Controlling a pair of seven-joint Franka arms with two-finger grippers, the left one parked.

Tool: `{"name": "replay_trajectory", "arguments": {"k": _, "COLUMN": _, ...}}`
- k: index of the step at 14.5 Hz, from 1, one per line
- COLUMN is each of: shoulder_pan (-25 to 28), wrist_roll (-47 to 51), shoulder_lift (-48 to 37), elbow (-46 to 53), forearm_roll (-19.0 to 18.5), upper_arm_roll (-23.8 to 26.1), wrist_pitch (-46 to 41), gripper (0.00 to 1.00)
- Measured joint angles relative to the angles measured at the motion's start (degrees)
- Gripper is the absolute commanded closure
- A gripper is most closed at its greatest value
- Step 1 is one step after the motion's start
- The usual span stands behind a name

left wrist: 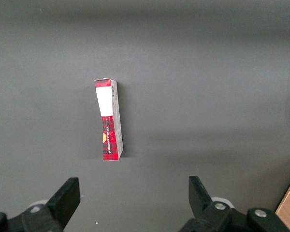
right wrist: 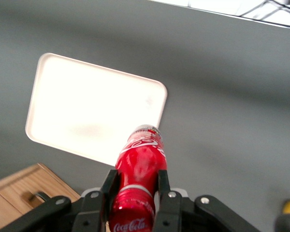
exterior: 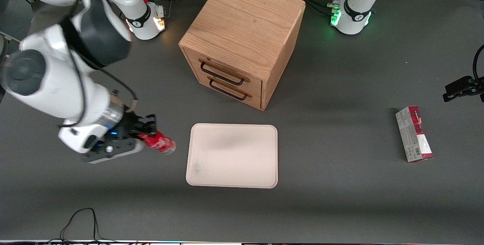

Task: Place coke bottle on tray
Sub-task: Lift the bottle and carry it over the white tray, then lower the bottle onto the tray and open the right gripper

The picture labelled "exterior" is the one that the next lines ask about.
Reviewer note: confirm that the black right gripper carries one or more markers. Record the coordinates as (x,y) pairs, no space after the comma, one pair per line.
(130,124)

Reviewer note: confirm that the red plaid cardboard box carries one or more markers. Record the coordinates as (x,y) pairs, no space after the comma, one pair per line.
(414,135)

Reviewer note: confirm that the wooden drawer cabinet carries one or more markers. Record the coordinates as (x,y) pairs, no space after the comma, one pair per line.
(245,22)

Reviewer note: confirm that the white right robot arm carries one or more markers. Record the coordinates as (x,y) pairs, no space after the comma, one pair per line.
(56,82)

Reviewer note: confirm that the cream plastic tray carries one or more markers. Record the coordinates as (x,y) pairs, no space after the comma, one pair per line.
(232,156)

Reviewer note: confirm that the red soda can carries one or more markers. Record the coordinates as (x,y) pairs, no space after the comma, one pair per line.
(160,143)

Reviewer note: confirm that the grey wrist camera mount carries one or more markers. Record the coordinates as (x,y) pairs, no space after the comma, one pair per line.
(113,150)

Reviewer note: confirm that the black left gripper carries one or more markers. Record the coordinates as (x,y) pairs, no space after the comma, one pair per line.
(460,88)

